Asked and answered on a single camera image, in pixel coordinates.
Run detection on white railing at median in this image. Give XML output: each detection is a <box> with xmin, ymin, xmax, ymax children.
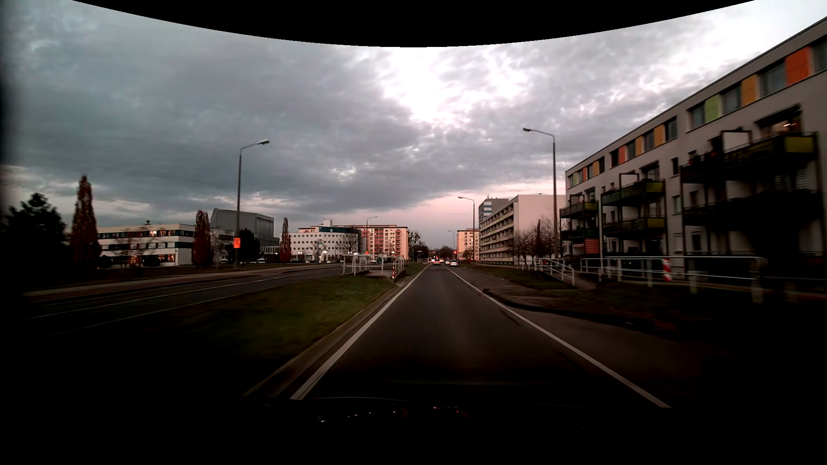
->
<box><xmin>341</xmin><ymin>253</ymin><xmax>407</xmax><ymax>280</ymax></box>

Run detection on white and pink building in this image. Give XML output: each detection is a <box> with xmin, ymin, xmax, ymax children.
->
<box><xmin>289</xmin><ymin>220</ymin><xmax>409</xmax><ymax>262</ymax></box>

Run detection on white multi-storey building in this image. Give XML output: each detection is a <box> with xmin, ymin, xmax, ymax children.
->
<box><xmin>478</xmin><ymin>194</ymin><xmax>564</xmax><ymax>264</ymax></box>

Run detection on dark asphalt road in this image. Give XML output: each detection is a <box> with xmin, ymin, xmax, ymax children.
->
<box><xmin>258</xmin><ymin>265</ymin><xmax>827</xmax><ymax>414</ymax></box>

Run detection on grass verge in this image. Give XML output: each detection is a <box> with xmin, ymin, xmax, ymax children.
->
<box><xmin>468</xmin><ymin>262</ymin><xmax>582</xmax><ymax>291</ymax></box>

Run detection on road markings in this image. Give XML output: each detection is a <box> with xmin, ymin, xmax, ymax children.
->
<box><xmin>289</xmin><ymin>265</ymin><xmax>672</xmax><ymax>409</ymax></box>

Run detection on bare trees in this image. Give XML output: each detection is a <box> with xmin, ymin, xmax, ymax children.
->
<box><xmin>510</xmin><ymin>216</ymin><xmax>558</xmax><ymax>262</ymax></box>

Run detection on grass median strip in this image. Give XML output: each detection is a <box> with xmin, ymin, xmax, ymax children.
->
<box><xmin>155</xmin><ymin>261</ymin><xmax>427</xmax><ymax>382</ymax></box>

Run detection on grey block building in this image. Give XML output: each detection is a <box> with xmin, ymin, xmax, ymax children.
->
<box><xmin>210</xmin><ymin>208</ymin><xmax>280</xmax><ymax>259</ymax></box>

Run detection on car's own bonnet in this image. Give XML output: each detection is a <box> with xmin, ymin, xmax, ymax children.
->
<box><xmin>246</xmin><ymin>395</ymin><xmax>653</xmax><ymax>446</ymax></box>

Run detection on white low office building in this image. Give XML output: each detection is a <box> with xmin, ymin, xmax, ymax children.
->
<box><xmin>97</xmin><ymin>223</ymin><xmax>196</xmax><ymax>268</ymax></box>

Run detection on pavement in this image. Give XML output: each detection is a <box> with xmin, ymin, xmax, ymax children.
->
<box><xmin>22</xmin><ymin>263</ymin><xmax>343</xmax><ymax>299</ymax></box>

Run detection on separate asphalt road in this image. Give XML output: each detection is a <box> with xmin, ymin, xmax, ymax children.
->
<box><xmin>19</xmin><ymin>265</ymin><xmax>350</xmax><ymax>343</ymax></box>

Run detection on grey building with coloured panels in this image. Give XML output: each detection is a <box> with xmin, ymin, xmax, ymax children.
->
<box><xmin>560</xmin><ymin>18</ymin><xmax>827</xmax><ymax>275</ymax></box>

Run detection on tall reddish tree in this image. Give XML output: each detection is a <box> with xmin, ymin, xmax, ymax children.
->
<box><xmin>70</xmin><ymin>175</ymin><xmax>102</xmax><ymax>266</ymax></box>

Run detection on dark evergreen tree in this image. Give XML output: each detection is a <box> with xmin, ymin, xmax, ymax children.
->
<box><xmin>0</xmin><ymin>192</ymin><xmax>71</xmax><ymax>285</ymax></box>

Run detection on tall lamp post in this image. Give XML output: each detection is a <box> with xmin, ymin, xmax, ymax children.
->
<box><xmin>522</xmin><ymin>127</ymin><xmax>560</xmax><ymax>259</ymax></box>
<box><xmin>233</xmin><ymin>139</ymin><xmax>271</xmax><ymax>269</ymax></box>

